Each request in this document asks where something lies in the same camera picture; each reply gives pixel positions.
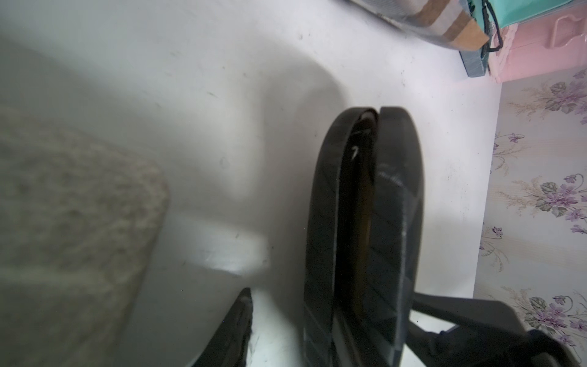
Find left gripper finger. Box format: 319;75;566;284
192;287;254;367

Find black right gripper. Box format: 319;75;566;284
405;293;579;366

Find beige case black glasses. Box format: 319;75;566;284
303;107;424;366

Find grey case red sunglasses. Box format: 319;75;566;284
1;107;170;366

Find plaid case purple glasses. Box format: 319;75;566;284
354;0;489;51

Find teal case black glasses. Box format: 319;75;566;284
459;0;570;78

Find black green-lens glasses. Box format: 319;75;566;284
481;0;504;57

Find pink pen cup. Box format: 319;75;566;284
489;2;586;83

